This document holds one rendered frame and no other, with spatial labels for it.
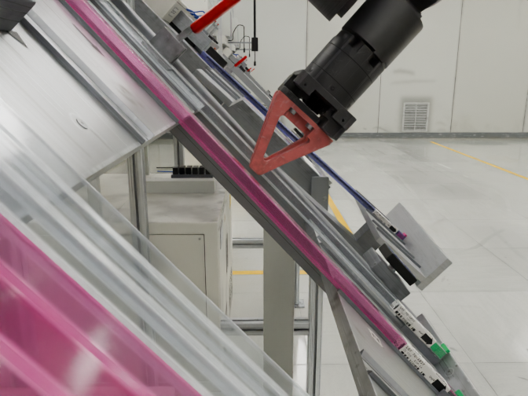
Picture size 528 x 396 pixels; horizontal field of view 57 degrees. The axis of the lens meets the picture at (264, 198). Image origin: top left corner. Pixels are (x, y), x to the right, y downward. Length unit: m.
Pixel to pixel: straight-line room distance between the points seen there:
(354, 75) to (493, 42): 8.38
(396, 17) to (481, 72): 8.28
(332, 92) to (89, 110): 0.27
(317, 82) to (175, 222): 1.03
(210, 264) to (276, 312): 0.51
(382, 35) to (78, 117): 0.31
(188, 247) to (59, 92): 1.22
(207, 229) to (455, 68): 7.44
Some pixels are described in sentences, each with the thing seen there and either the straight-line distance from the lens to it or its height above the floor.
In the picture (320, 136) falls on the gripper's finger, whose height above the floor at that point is 0.97.
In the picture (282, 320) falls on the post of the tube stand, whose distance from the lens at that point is 0.97.
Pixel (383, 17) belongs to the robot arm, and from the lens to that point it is 0.47.
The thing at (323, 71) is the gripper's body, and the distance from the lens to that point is 0.46.
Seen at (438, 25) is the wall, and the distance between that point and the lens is 8.49.
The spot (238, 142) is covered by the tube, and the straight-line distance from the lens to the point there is 0.47.
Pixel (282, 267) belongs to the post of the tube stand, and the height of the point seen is 0.67.
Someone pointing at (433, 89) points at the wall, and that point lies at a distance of 8.46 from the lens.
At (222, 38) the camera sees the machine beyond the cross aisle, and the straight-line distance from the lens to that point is 4.86.
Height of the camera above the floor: 1.03
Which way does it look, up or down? 14 degrees down
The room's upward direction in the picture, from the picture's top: straight up
